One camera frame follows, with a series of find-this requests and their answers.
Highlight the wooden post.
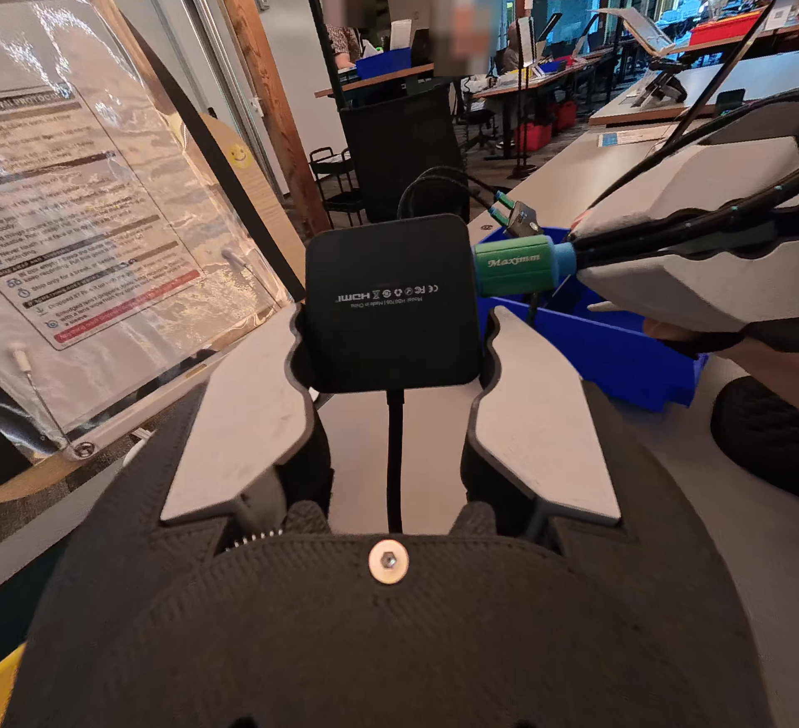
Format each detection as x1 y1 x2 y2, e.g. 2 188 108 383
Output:
196 0 332 236

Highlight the black fabric bin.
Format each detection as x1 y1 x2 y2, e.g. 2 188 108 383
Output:
340 82 467 223

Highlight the black utility cart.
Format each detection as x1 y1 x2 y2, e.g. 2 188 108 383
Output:
309 146 367 227

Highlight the red plastic crate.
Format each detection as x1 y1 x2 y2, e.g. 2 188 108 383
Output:
688 9 782 47

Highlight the black desk stand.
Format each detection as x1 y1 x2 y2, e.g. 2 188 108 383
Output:
635 69 689 110

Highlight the person's right hand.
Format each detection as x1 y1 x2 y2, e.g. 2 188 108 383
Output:
643 316 799 395

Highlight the laminated instruction sheet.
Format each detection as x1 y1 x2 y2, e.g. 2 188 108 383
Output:
0 0 294 461

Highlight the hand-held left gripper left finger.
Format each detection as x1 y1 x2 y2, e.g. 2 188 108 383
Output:
160 304 333 534

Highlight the black hdmi adapter box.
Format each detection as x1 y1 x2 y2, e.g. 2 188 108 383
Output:
304 214 483 394

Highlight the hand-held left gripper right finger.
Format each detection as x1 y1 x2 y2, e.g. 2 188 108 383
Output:
461 305 623 540

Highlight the black stand pole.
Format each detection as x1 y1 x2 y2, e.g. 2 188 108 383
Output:
290 0 348 111

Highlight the green hdmi plug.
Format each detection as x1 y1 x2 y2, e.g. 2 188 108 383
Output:
472 235 578 298

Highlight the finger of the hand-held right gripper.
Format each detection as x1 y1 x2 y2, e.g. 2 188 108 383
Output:
571 135 799 245
577 235 799 334

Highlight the black adapter cable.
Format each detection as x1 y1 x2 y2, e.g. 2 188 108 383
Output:
386 390 407 534

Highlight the blue plastic bin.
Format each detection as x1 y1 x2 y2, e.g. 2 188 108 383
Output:
477 225 709 414

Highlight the white tilted laptop stand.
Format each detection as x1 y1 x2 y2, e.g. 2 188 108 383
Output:
598 7 676 59

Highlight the thin black rod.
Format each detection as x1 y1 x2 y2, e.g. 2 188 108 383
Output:
660 0 782 156

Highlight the black coiled cable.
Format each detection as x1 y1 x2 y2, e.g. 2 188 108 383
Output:
397 165 500 223

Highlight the small blue bin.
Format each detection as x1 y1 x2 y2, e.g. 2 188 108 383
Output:
356 48 413 80

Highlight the green blue tipped connector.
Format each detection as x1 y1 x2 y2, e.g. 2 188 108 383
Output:
492 191 545 240

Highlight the glass door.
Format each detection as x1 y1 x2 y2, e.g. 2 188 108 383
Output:
53 0 283 198

